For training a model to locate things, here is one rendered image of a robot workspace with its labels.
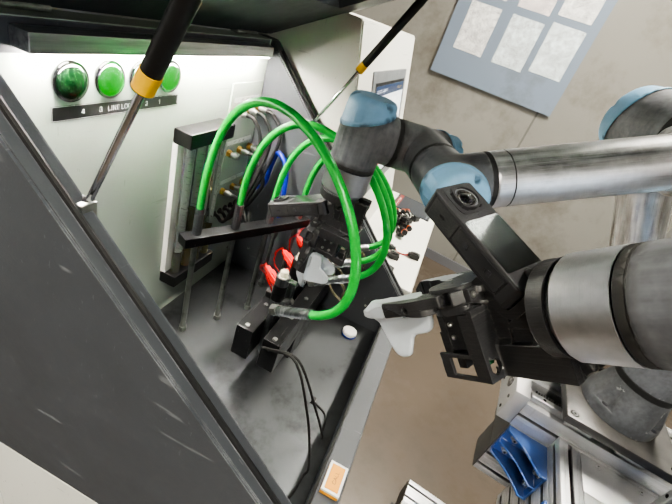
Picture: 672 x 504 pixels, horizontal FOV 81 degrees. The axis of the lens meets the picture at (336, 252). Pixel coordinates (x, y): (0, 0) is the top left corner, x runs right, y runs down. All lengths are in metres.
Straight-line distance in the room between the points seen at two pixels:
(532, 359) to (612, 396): 0.69
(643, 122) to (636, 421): 0.57
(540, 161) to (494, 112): 2.69
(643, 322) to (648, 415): 0.77
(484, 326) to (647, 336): 0.12
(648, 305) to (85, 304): 0.48
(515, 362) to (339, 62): 0.80
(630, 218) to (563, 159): 0.34
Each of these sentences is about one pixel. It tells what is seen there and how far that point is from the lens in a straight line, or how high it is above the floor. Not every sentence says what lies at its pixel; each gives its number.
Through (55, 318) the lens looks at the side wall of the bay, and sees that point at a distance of 0.56.
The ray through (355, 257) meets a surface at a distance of 0.52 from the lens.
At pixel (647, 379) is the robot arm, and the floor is 1.16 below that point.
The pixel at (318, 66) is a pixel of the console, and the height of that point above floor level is 1.43.
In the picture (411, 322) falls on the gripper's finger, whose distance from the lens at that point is 0.39.
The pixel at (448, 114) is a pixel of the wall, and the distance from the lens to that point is 3.29.
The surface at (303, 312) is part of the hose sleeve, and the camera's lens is 0.62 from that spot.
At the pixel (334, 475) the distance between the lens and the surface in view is 0.71.
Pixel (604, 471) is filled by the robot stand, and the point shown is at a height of 0.95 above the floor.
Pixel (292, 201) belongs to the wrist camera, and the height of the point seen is 1.26.
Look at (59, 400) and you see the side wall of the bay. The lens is 0.68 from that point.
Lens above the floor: 1.56
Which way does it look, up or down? 31 degrees down
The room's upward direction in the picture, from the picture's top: 21 degrees clockwise
